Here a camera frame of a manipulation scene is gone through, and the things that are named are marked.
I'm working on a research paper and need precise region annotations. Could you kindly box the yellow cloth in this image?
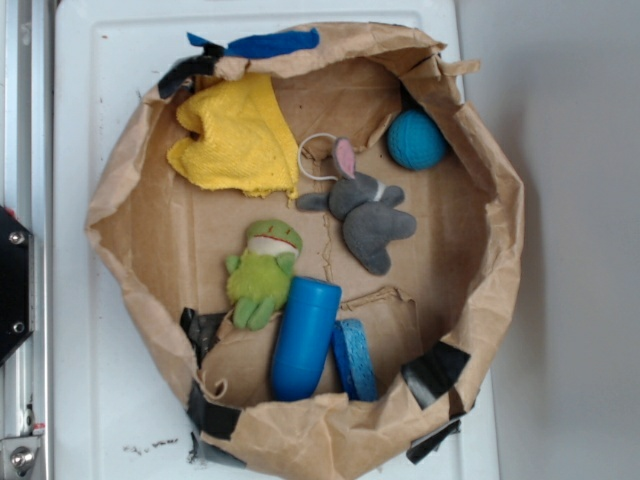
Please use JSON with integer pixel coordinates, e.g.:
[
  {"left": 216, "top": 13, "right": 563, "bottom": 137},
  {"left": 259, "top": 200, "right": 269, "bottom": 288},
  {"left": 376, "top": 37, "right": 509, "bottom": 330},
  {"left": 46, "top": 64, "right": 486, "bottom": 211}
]
[{"left": 167, "top": 73, "right": 299, "bottom": 199}]

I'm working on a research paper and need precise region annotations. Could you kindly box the brown paper bag tray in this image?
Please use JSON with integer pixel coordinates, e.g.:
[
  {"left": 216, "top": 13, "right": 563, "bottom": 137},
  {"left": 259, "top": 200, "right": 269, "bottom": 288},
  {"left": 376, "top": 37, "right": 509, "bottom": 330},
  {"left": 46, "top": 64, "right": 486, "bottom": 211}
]
[{"left": 86, "top": 22, "right": 524, "bottom": 479}]

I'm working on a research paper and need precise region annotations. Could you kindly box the blue plastic cylinder bottle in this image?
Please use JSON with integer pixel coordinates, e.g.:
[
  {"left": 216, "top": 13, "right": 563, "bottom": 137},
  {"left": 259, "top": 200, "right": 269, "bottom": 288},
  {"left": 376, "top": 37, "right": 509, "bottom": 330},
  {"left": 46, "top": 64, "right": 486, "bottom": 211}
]
[{"left": 271, "top": 276, "right": 342, "bottom": 402}]

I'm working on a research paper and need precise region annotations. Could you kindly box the green frog plush toy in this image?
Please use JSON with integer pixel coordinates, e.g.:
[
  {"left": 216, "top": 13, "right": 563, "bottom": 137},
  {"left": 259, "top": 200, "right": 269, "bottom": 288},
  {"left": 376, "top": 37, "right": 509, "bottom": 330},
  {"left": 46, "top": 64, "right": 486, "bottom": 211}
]
[{"left": 225, "top": 219, "right": 303, "bottom": 331}]

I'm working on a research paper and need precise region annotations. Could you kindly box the blue round sponge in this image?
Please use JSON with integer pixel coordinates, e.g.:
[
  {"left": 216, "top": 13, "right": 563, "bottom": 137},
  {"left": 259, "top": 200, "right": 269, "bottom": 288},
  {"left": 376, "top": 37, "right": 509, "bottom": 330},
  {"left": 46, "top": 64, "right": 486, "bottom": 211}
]
[{"left": 332, "top": 319, "right": 378, "bottom": 402}]

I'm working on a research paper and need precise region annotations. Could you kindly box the blue rubber ball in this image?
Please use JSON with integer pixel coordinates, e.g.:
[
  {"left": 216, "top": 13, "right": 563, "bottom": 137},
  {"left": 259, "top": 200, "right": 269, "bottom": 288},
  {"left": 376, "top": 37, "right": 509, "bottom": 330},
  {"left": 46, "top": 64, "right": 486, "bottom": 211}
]
[{"left": 387, "top": 110, "right": 448, "bottom": 171}]

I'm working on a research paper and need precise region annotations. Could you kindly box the blue felt strip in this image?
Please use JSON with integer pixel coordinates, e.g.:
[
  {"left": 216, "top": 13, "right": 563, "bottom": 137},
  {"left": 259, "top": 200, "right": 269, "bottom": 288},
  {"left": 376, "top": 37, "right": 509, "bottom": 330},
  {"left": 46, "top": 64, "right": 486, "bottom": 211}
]
[{"left": 187, "top": 28, "right": 320, "bottom": 59}]

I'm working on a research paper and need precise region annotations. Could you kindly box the white plastic tray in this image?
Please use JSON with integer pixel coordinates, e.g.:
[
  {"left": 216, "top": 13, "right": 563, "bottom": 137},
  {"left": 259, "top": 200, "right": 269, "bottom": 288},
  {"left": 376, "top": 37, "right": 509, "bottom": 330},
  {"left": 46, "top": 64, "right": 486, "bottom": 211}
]
[{"left": 52, "top": 0, "right": 502, "bottom": 480}]

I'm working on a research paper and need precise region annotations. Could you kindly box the black metal bracket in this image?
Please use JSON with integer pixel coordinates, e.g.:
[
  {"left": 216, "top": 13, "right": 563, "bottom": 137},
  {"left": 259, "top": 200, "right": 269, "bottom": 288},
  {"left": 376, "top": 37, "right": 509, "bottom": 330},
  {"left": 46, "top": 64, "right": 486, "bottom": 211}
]
[{"left": 0, "top": 206, "right": 34, "bottom": 366}]

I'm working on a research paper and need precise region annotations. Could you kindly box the aluminium frame rail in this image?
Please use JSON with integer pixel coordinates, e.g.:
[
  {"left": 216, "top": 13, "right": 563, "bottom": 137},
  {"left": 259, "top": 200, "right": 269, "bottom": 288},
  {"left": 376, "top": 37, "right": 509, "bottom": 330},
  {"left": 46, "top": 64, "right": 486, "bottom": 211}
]
[{"left": 1, "top": 1, "right": 56, "bottom": 479}]

